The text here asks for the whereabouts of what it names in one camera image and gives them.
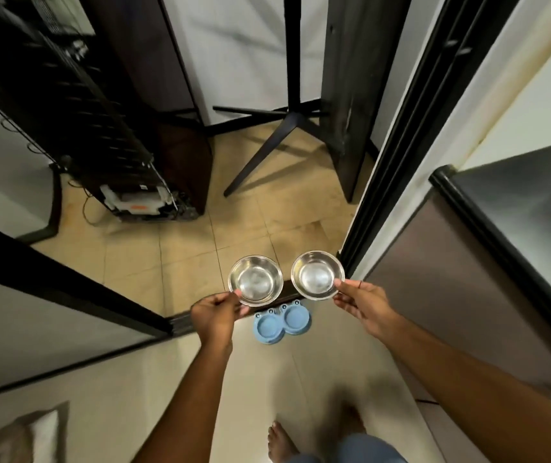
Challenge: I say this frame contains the person's left hand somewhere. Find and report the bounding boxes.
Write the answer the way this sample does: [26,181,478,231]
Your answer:
[190,291,252,351]

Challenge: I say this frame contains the person's right hand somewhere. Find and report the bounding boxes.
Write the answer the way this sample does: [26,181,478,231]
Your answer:
[333,278,402,341]

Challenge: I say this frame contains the steel bowl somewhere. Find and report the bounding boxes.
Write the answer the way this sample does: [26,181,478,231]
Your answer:
[227,255,284,307]
[291,250,345,301]

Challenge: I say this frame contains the person's left forearm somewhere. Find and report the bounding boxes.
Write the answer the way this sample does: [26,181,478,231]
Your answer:
[131,340,234,463]

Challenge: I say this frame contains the person's right forearm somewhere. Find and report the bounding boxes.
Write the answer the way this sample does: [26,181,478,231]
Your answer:
[385,315,551,463]

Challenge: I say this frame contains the blue double pet bowl holder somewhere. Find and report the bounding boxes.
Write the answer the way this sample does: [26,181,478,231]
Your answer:
[253,300,313,346]

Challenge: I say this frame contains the grey refrigerator with black trim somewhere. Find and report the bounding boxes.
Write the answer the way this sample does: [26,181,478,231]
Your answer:
[365,137,551,410]

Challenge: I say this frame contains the person's foot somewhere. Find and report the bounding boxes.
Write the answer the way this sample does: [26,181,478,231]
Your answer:
[268,421,301,463]

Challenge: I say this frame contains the person's leg in jeans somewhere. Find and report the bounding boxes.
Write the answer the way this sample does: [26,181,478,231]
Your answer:
[287,433,409,463]

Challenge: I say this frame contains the black framed glass door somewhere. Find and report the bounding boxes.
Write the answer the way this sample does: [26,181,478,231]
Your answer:
[0,214,175,403]

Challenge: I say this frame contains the dark wooden door panel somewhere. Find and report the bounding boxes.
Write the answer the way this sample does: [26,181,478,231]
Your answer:
[320,0,413,204]

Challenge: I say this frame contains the dark brown wooden cabinet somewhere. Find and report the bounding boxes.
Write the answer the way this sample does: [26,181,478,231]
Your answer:
[80,0,214,216]

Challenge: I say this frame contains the refrigerator with black coil back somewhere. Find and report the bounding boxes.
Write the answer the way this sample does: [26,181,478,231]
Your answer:
[0,0,200,223]

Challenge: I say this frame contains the beige cushion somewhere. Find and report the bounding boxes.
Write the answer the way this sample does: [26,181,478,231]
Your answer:
[0,401,70,463]

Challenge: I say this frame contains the thin floor cable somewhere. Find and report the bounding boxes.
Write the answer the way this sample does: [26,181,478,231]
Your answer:
[67,177,112,227]

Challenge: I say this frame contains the black sliding door frame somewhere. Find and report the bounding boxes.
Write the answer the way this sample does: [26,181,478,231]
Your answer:
[339,0,524,279]

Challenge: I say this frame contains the black pedestal stand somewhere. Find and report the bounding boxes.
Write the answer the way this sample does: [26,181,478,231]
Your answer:
[213,0,330,198]

